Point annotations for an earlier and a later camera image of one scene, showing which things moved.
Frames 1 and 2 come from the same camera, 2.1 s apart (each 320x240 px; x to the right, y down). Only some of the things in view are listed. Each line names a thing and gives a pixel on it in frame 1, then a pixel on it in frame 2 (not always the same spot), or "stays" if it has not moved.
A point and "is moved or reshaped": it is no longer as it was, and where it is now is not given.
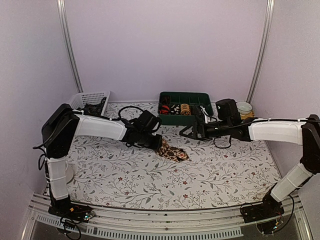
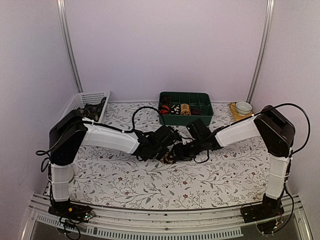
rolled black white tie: [175, 109] stays
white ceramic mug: [69, 173] stays
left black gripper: [156, 144] → [165, 152]
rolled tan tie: [185, 109] stays
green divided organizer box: [178, 108] stays
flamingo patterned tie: [178, 154] is moved or reshaped
